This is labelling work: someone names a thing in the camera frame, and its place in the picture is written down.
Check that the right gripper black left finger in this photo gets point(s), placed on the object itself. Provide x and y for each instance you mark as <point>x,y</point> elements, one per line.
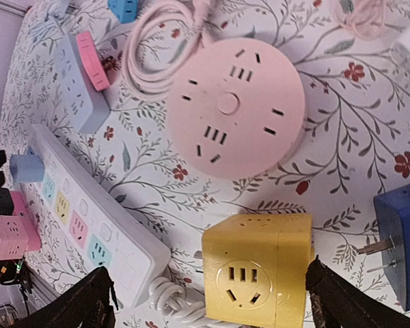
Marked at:
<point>89,303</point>

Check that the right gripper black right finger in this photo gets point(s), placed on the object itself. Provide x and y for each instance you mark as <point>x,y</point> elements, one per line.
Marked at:
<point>337,303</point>

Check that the white long power strip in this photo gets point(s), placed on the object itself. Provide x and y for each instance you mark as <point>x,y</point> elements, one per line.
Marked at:
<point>95,223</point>

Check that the pink triangular wedge block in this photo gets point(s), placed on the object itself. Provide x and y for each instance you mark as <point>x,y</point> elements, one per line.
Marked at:
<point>20,210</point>

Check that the yellow cube socket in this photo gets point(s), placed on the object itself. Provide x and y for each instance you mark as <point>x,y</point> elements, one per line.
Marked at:
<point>254,269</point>

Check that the pink cube socket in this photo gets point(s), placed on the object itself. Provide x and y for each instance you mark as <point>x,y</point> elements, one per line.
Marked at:
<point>13,238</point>

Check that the dark blue cube socket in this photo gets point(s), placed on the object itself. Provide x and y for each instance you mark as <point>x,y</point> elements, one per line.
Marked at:
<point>392,210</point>

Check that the dark green cube socket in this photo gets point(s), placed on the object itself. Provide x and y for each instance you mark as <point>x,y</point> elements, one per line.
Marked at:
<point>6,203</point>

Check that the light blue cube adapter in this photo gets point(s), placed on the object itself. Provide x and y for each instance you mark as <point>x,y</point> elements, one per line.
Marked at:
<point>27,167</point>

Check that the grey small power strip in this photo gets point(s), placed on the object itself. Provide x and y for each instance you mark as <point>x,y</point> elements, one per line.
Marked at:
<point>87,107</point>

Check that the pink round power socket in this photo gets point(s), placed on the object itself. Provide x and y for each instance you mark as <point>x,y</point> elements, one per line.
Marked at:
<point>236,109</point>

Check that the pink adapter plug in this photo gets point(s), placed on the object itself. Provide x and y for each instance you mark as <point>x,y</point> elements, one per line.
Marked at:
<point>91,62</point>

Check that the cyan adapter plug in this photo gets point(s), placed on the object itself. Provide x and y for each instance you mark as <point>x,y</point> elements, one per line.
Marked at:
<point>124,10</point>

